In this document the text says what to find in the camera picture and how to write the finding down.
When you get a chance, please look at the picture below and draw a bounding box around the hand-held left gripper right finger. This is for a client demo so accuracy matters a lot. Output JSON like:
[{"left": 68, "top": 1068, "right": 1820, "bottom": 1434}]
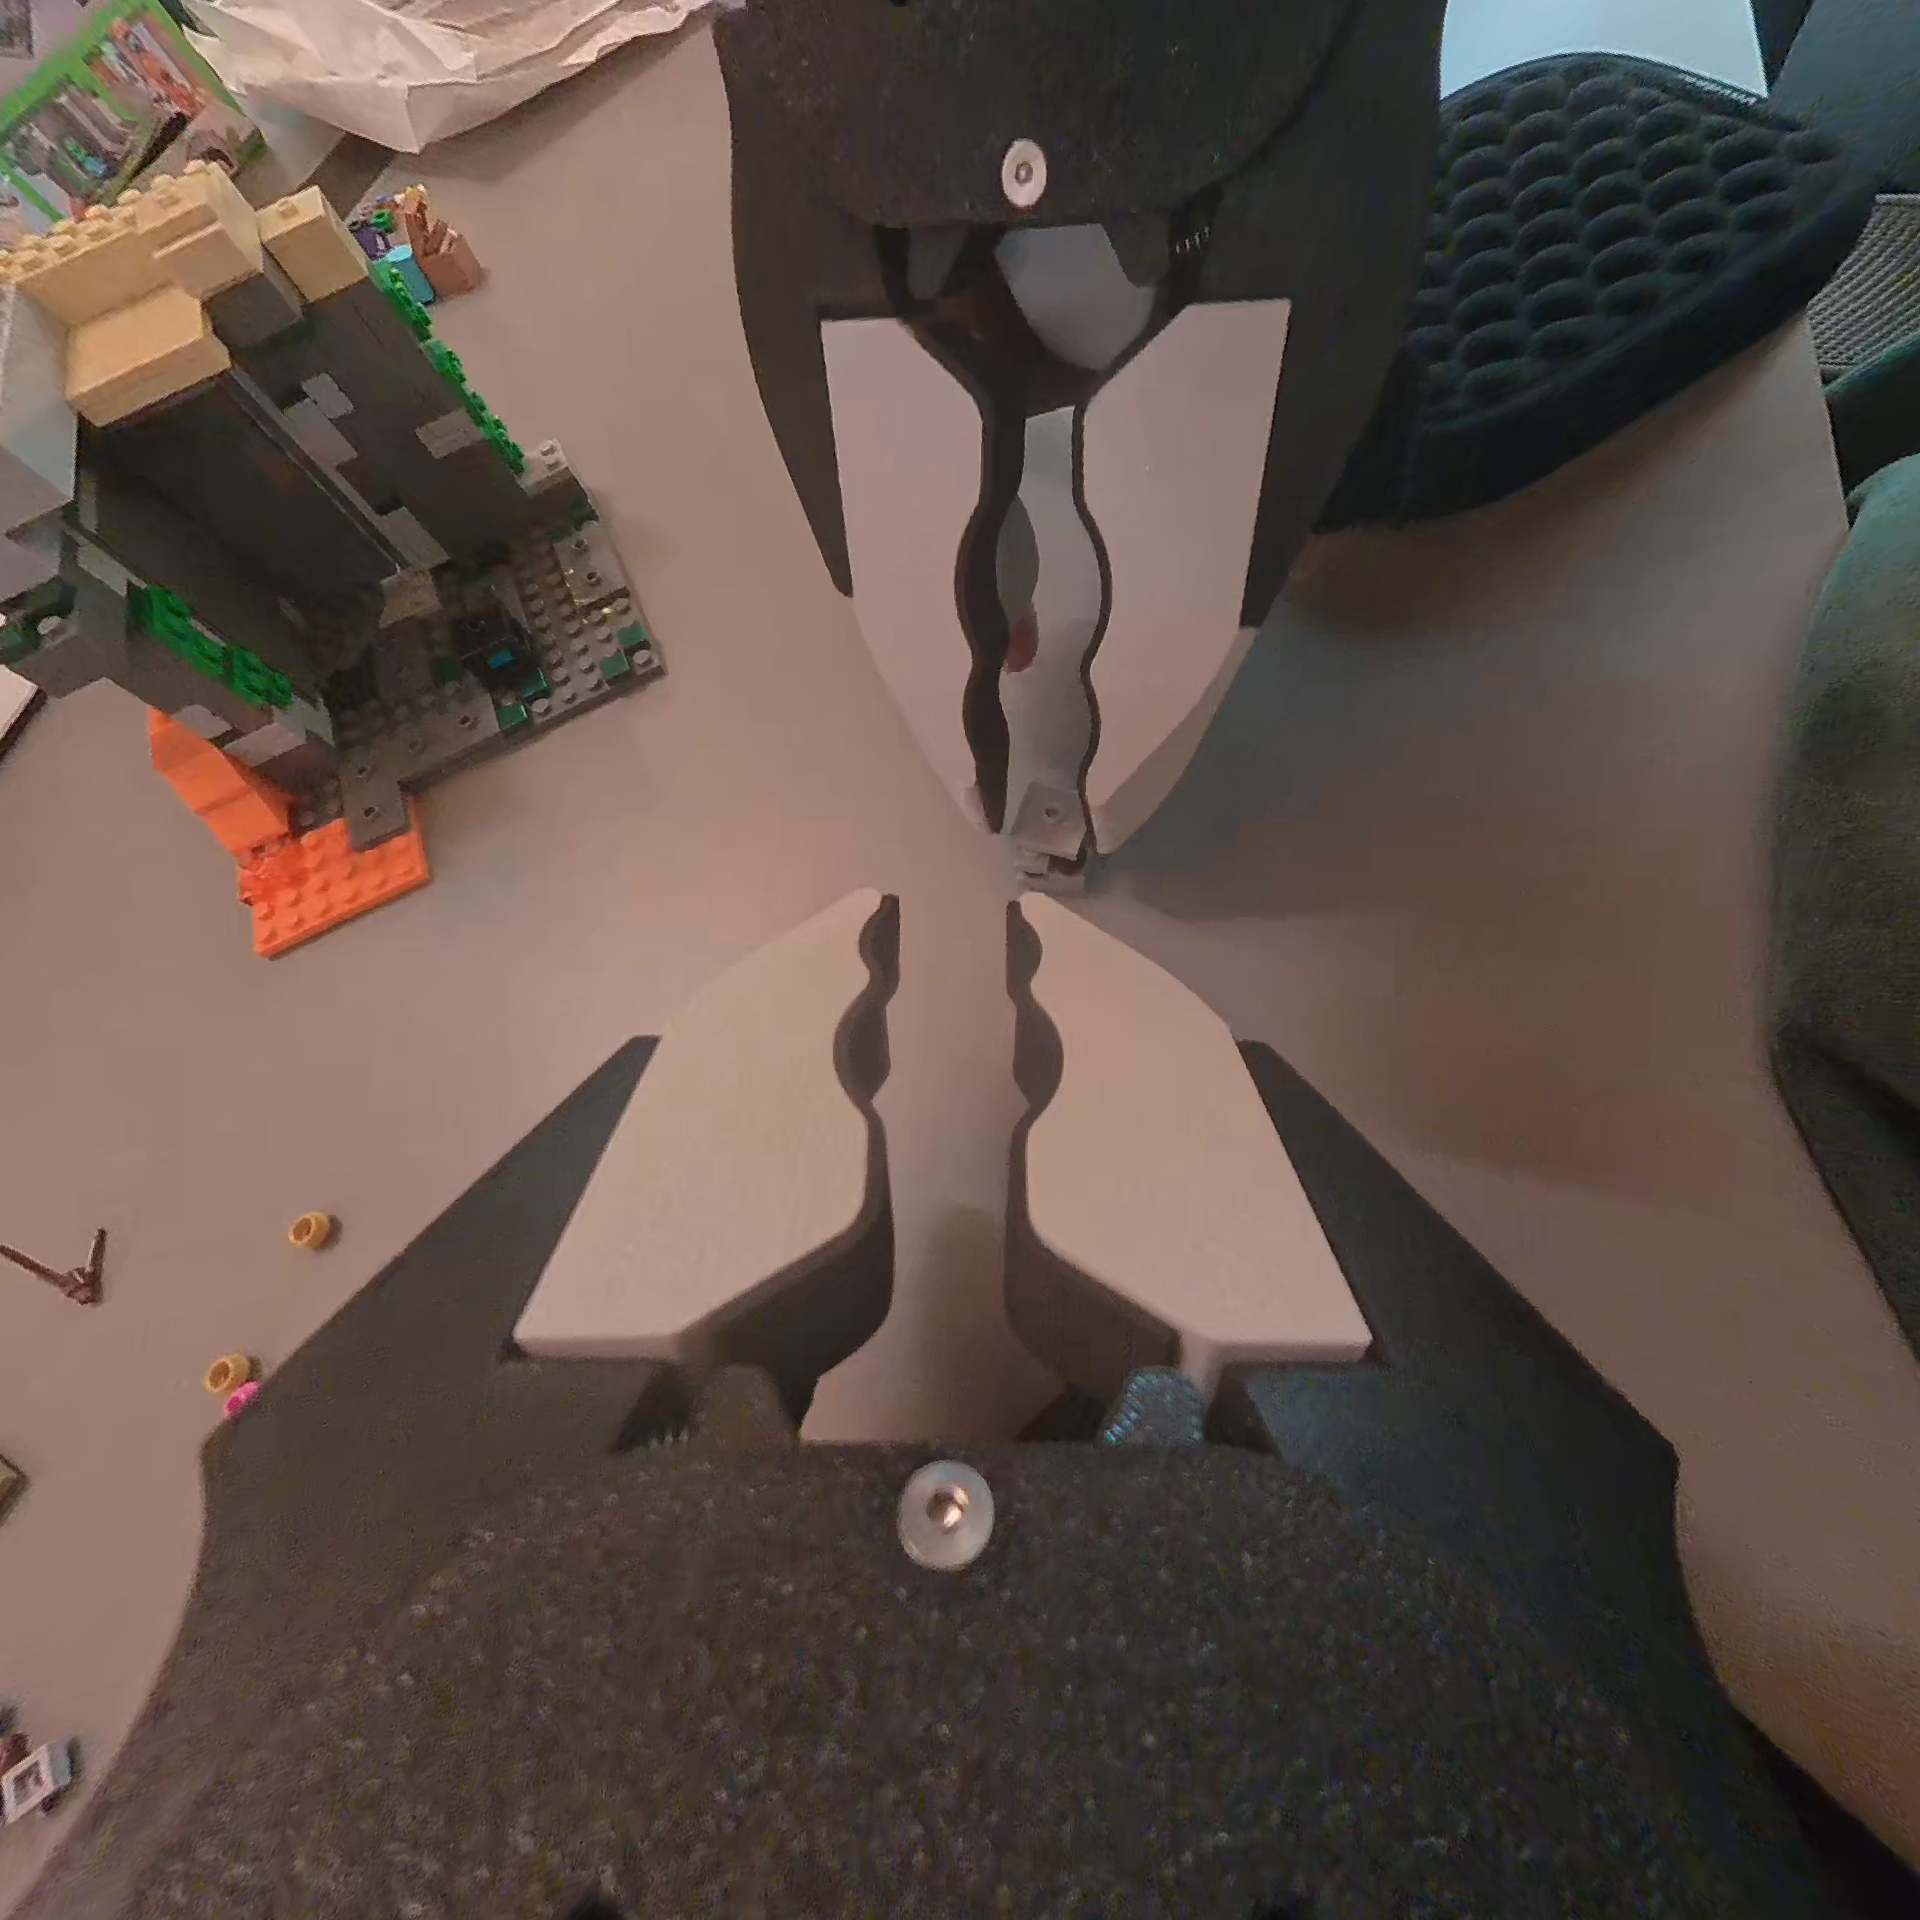
[{"left": 1002, "top": 897, "right": 1375, "bottom": 1366}]

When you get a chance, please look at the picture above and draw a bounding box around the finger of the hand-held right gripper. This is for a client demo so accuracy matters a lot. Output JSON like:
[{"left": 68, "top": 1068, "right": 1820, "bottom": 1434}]
[
  {"left": 1073, "top": 297, "right": 1296, "bottom": 859},
  {"left": 817, "top": 311, "right": 1011, "bottom": 836}
]

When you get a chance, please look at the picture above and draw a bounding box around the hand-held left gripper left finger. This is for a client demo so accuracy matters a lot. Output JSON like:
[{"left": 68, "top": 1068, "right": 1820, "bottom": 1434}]
[{"left": 512, "top": 886, "right": 903, "bottom": 1364}]

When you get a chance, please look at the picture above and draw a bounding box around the small grey brick assembly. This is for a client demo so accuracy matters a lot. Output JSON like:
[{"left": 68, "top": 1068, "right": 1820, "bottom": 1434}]
[{"left": 1007, "top": 780, "right": 1089, "bottom": 894}]

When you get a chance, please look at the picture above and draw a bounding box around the grey desk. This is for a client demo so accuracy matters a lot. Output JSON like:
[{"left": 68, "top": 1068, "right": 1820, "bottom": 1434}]
[{"left": 0, "top": 0, "right": 1920, "bottom": 1920}]

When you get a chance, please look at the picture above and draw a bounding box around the stack of white paper bags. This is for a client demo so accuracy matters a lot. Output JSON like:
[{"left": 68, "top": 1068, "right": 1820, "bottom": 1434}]
[{"left": 195, "top": 0, "right": 722, "bottom": 154}]

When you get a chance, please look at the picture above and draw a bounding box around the black chair armrest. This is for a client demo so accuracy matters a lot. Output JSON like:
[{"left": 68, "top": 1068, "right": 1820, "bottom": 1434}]
[{"left": 1306, "top": 52, "right": 1883, "bottom": 535}]

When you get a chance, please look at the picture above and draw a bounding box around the cluster of colourful toy figures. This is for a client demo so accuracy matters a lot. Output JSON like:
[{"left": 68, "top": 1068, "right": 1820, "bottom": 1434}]
[{"left": 352, "top": 182, "right": 484, "bottom": 301}]

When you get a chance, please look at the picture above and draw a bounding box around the brick cave model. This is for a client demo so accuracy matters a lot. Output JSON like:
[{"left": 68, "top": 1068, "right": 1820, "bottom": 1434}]
[{"left": 0, "top": 157, "right": 671, "bottom": 962}]

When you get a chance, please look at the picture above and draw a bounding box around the brown toy pickaxe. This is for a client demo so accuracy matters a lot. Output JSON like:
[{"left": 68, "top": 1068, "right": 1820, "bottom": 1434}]
[{"left": 0, "top": 1230, "right": 111, "bottom": 1307}]

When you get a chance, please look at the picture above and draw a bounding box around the grey mesh chair seat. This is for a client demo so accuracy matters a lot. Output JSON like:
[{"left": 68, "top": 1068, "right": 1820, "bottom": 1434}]
[{"left": 1808, "top": 230, "right": 1920, "bottom": 407}]

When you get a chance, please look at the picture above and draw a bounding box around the dark green sweatshirt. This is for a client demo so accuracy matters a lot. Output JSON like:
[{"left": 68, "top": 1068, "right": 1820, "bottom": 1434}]
[{"left": 1755, "top": 0, "right": 1920, "bottom": 1321}]

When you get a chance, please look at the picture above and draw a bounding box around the green toy set box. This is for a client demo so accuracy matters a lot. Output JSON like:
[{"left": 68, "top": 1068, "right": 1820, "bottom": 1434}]
[{"left": 0, "top": 0, "right": 272, "bottom": 227}]

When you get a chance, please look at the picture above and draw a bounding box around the small grey square brick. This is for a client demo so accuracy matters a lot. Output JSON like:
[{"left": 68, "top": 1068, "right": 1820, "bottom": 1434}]
[{"left": 0, "top": 1733, "right": 80, "bottom": 1826}]

